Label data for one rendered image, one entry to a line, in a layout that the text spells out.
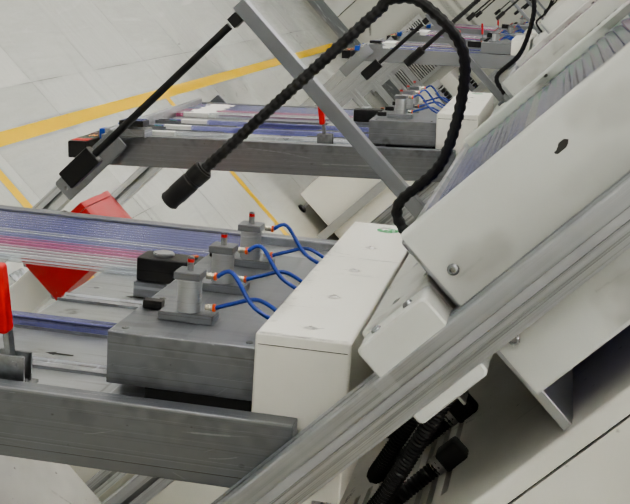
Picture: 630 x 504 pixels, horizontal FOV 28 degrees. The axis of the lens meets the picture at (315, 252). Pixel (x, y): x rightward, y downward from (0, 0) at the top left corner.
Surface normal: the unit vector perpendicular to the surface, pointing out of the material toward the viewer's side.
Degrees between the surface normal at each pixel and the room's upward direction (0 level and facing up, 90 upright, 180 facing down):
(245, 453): 90
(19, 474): 0
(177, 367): 90
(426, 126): 90
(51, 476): 0
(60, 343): 44
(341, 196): 90
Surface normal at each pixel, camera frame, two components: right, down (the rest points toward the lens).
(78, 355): 0.07, -0.97
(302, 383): -0.19, 0.21
